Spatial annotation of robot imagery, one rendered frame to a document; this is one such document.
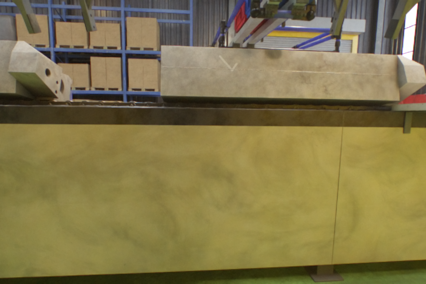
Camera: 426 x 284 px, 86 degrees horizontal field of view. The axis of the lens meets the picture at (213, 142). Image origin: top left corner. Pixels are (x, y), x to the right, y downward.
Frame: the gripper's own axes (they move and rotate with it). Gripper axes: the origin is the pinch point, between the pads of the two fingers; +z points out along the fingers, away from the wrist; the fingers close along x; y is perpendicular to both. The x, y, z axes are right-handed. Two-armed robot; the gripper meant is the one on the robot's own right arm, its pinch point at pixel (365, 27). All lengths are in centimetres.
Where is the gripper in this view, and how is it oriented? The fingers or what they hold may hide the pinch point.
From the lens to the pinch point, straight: 69.0
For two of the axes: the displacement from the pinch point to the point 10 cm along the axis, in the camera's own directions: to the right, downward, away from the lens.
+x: 10.0, 0.5, 0.2
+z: -0.5, 8.6, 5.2
